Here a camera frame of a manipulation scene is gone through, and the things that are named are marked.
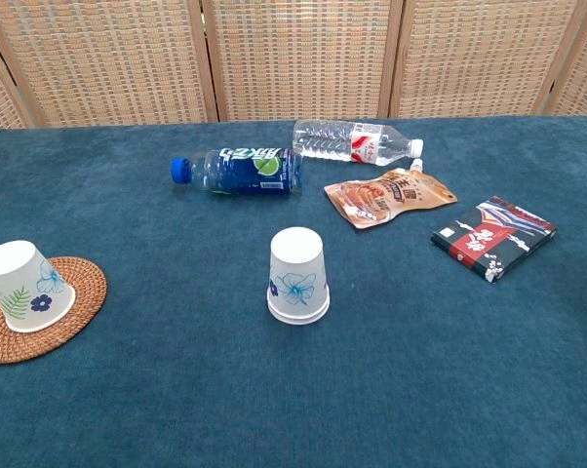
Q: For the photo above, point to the teal carpet table cover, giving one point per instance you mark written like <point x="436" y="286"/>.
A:
<point x="176" y="414"/>

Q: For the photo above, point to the white floral paper cup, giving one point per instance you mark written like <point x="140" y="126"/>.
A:
<point x="20" y="283"/>
<point x="296" y="263"/>
<point x="298" y="321"/>

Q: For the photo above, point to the brown spouted snack pouch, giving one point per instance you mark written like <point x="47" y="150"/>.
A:
<point x="381" y="195"/>

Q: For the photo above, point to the woven bamboo folding screen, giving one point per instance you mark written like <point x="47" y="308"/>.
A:
<point x="298" y="58"/>

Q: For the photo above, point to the blue sports drink bottle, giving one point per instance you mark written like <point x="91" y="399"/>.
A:
<point x="245" y="173"/>

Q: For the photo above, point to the dark printed flat box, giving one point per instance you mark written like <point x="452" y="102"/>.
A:
<point x="493" y="239"/>

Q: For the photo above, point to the round woven rattan coaster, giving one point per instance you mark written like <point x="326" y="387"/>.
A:
<point x="86" y="292"/>

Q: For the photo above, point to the clear plastic water bottle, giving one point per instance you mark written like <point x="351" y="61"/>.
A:
<point x="332" y="139"/>

